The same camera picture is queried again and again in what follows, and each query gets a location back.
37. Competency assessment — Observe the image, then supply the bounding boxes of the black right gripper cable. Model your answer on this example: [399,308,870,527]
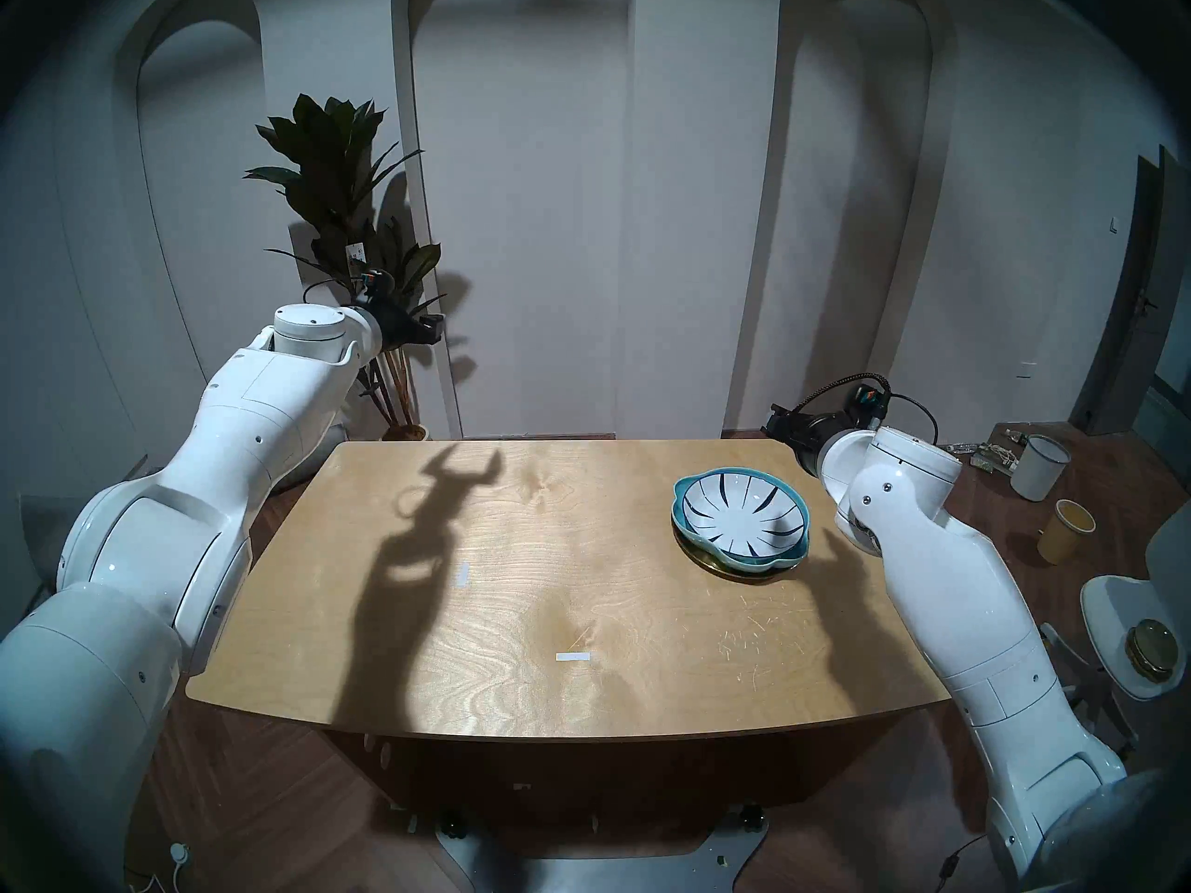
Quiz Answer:
[802,371,941,446]

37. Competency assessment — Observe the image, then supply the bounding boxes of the rolled grey mat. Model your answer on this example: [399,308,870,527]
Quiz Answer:
[19,417,355,590]

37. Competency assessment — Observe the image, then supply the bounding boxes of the white plate with blue stripes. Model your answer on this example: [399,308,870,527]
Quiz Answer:
[679,471,806,562]

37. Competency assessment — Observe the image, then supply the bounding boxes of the dark grey door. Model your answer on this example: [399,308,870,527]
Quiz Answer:
[1070,142,1191,436]

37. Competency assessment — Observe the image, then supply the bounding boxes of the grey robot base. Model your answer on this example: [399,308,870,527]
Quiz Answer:
[435,803,771,893]

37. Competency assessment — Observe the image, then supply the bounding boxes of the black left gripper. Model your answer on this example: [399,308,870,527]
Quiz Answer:
[358,268,446,349]

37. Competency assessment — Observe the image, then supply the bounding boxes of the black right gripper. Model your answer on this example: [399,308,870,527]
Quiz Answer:
[761,403,852,479]

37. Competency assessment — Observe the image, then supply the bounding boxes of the tall green leafy plant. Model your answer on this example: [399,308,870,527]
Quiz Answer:
[244,94,443,427]

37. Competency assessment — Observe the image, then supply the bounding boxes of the gold metal plate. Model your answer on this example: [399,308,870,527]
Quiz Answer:
[684,540,803,583]

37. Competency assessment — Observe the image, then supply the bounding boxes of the blue penguin plate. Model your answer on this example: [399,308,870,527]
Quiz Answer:
[672,468,813,571]

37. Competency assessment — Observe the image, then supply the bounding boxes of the stack of gold plates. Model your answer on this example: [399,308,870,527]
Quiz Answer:
[1124,619,1181,686]

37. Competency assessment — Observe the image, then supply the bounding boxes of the pile of cables and parts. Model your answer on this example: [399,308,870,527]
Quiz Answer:
[949,440,1024,478]

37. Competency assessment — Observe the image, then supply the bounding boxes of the white bucket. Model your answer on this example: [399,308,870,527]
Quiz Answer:
[1010,434,1071,502]

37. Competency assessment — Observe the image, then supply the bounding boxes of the white swivel chair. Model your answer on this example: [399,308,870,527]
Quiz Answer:
[1037,500,1191,762]

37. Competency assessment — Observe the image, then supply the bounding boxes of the brown paper bucket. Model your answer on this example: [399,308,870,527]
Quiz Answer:
[1038,499,1097,566]

